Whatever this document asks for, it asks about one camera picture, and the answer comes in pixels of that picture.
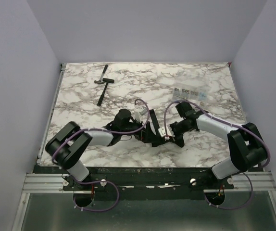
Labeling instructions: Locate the purple cable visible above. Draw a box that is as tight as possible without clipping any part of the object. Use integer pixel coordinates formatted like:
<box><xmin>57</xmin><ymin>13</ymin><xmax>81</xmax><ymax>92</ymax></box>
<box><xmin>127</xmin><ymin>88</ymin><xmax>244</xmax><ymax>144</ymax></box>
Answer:
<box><xmin>163</xmin><ymin>100</ymin><xmax>271</xmax><ymax>210</ymax></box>
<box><xmin>51</xmin><ymin>99</ymin><xmax>151</xmax><ymax>213</ymax></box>

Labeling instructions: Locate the black claw hammer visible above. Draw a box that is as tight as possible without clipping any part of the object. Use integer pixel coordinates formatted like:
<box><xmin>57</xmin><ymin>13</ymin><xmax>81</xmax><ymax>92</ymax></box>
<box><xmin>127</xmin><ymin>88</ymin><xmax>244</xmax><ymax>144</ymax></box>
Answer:
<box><xmin>94</xmin><ymin>64</ymin><xmax>115</xmax><ymax>106</ymax></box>

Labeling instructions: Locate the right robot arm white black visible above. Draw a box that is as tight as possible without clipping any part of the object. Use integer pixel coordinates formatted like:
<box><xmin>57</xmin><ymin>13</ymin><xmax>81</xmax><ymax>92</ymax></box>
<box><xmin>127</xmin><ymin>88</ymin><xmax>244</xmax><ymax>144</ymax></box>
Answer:
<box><xmin>163</xmin><ymin>100</ymin><xmax>270</xmax><ymax>180</ymax></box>

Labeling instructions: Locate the black folding umbrella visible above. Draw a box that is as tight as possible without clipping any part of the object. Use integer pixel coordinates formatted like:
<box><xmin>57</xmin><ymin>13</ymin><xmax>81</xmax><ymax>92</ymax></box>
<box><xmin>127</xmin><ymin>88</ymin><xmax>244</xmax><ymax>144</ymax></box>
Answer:
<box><xmin>138</xmin><ymin>108</ymin><xmax>186</xmax><ymax>148</ymax></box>

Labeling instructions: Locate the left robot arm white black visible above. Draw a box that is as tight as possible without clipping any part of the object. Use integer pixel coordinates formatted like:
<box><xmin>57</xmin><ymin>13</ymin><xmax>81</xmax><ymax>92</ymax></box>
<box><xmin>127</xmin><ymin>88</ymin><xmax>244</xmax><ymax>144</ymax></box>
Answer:
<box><xmin>45</xmin><ymin>109</ymin><xmax>147</xmax><ymax>182</ymax></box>

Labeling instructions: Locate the aluminium frame rail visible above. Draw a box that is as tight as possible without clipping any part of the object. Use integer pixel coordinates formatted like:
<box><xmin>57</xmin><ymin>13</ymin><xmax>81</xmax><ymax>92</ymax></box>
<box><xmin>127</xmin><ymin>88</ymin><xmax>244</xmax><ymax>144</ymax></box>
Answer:
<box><xmin>12</xmin><ymin>172</ymin><xmax>276</xmax><ymax>231</ymax></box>

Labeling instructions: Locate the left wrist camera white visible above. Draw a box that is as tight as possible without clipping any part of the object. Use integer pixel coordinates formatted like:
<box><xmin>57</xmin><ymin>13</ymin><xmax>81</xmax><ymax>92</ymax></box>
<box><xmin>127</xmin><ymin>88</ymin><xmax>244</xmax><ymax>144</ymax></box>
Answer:
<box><xmin>134</xmin><ymin>106</ymin><xmax>148</xmax><ymax>122</ymax></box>

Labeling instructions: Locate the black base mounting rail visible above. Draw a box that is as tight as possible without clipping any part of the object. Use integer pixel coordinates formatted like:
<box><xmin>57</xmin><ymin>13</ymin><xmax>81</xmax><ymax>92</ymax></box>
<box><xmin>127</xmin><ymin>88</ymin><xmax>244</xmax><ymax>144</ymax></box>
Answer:
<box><xmin>33</xmin><ymin>166</ymin><xmax>234</xmax><ymax>205</ymax></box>

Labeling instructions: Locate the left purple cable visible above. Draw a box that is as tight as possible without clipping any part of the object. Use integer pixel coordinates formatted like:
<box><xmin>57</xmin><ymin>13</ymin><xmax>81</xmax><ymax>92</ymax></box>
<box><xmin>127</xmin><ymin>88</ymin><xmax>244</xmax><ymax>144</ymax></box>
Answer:
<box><xmin>51</xmin><ymin>99</ymin><xmax>151</xmax><ymax>213</ymax></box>

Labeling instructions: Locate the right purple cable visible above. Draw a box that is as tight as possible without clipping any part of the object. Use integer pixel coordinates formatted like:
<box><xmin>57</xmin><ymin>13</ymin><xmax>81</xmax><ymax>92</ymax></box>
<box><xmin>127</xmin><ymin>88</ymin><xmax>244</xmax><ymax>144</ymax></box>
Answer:
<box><xmin>163</xmin><ymin>100</ymin><xmax>271</xmax><ymax>210</ymax></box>

